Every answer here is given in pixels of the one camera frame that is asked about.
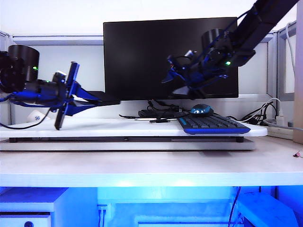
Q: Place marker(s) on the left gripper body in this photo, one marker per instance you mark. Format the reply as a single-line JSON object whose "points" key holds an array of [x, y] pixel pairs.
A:
{"points": [[42, 91]]}

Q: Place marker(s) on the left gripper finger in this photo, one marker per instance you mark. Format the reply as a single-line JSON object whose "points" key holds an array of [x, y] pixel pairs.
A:
{"points": [[81, 89], [78, 108]]}

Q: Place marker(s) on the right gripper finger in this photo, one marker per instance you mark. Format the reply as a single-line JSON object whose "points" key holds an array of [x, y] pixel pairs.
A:
{"points": [[171, 76], [187, 91]]}

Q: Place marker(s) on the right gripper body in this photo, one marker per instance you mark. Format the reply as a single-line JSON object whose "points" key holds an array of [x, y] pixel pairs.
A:
{"points": [[208, 66]]}

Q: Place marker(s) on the black portable hard drive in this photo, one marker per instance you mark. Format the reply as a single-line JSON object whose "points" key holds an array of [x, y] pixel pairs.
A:
{"points": [[106, 97]]}

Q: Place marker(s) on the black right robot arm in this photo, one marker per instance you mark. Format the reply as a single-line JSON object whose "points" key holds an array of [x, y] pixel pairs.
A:
{"points": [[260, 19]]}

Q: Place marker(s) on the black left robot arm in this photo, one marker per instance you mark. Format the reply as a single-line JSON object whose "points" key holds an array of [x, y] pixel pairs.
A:
{"points": [[21, 61]]}

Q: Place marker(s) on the blue and black mouse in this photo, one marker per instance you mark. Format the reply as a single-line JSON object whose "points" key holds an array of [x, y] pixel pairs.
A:
{"points": [[201, 110]]}

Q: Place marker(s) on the white paper cup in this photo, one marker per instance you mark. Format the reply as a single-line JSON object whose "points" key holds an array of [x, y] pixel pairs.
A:
{"points": [[35, 117]]}

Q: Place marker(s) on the black computer monitor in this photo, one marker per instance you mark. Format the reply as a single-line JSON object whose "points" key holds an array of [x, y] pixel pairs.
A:
{"points": [[142, 59]]}

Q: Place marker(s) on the white raised board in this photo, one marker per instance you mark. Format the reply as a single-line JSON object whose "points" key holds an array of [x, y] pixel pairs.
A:
{"points": [[106, 128]]}

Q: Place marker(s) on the black and blue keyboard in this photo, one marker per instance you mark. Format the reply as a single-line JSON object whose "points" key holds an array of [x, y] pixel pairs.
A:
{"points": [[213, 124]]}

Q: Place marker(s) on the black adapter box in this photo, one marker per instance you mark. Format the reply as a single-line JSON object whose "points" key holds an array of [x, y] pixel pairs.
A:
{"points": [[146, 113]]}

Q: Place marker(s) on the black spacer foot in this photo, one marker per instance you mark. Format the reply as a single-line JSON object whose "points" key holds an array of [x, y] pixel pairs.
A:
{"points": [[239, 140]]}

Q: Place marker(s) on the white plug adapter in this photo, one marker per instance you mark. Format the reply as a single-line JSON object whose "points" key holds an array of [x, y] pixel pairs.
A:
{"points": [[280, 119]]}

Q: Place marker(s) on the white power strip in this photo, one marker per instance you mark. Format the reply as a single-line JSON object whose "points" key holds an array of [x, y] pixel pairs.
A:
{"points": [[279, 132]]}

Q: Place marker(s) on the white drawer cabinet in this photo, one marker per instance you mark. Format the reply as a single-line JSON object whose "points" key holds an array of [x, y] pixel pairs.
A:
{"points": [[30, 205]]}

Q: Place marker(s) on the pink binder clip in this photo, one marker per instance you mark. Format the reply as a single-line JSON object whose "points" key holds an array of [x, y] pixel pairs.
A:
{"points": [[298, 154]]}

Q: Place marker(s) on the white box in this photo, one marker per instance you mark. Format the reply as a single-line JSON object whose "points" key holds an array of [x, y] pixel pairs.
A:
{"points": [[265, 210]]}

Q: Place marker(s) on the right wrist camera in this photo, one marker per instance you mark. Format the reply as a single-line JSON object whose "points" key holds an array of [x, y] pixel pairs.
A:
{"points": [[189, 54]]}

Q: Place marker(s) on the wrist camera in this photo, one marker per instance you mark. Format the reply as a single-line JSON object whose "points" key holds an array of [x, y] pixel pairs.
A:
{"points": [[189, 54], [60, 76]]}

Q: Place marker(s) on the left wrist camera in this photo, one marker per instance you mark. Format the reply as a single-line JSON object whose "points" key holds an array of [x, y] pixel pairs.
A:
{"points": [[60, 76]]}

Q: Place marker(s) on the wide aluminium partition frame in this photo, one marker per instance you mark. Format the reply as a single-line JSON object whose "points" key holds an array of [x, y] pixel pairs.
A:
{"points": [[71, 40]]}

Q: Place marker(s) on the wooden post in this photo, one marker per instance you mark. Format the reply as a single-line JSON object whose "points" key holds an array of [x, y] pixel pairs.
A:
{"points": [[298, 94]]}

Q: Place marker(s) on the wall socket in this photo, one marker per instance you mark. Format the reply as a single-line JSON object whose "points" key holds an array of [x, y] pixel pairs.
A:
{"points": [[103, 212]]}

